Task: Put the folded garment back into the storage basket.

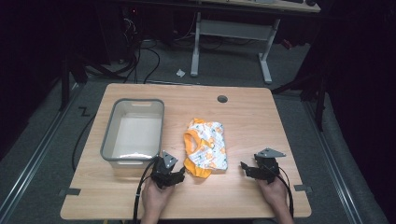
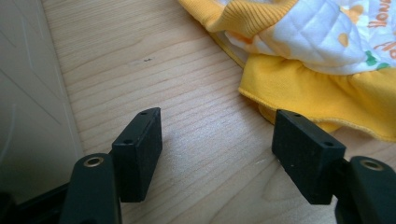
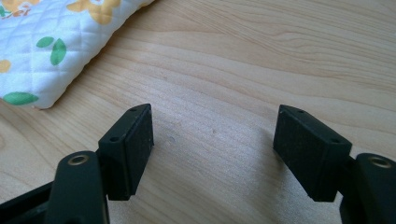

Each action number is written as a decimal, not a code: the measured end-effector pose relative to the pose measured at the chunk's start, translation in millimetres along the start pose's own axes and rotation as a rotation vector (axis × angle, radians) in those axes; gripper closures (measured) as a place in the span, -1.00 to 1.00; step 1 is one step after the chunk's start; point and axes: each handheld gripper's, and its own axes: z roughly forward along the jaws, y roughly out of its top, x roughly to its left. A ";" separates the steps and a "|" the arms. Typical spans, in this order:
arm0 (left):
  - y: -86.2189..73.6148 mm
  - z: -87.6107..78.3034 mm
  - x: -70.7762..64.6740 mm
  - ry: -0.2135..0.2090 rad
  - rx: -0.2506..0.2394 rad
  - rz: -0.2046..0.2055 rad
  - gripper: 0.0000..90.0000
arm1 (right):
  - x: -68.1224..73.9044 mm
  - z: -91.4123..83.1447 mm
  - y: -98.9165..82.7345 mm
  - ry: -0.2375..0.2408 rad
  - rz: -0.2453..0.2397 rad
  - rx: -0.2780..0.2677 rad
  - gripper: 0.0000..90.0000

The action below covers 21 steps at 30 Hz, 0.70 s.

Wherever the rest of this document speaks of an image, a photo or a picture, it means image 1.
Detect black metal stand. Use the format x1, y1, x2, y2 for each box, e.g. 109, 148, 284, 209
58, 50, 89, 112
270, 62, 332, 133

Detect person's left hand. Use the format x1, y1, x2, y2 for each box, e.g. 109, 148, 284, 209
141, 177, 176, 217

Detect thin black floor cable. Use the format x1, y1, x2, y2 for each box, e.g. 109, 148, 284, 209
71, 114, 97, 173

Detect white bin with grey rim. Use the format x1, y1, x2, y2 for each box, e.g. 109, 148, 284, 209
99, 98, 165, 171

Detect black floor cables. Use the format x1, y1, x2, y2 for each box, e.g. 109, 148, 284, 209
106, 18, 162, 85

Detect grey tape strip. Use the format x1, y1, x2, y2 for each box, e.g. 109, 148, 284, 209
58, 188, 81, 198
293, 184, 314, 193

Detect white-framed desk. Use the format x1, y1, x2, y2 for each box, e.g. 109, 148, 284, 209
190, 0, 322, 85

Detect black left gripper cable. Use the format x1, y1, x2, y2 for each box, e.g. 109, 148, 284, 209
132, 157, 159, 224

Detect metal floor rail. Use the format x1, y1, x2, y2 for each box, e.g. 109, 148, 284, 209
0, 83, 86, 220
303, 100, 364, 224

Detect orange patterned white garment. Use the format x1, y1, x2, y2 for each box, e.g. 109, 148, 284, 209
182, 118, 229, 179

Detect person's right hand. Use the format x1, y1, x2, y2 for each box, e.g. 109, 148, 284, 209
256, 175, 290, 214

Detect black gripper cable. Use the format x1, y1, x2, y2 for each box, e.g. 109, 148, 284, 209
132, 157, 159, 224
276, 166, 295, 219

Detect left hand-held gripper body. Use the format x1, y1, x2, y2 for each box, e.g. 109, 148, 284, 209
150, 150, 181, 189

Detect dark computer equipment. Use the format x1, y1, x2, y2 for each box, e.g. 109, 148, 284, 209
120, 4, 143, 63

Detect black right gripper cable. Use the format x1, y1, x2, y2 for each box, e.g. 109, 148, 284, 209
276, 166, 295, 219

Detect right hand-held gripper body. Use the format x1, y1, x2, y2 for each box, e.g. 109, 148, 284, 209
253, 147, 287, 185

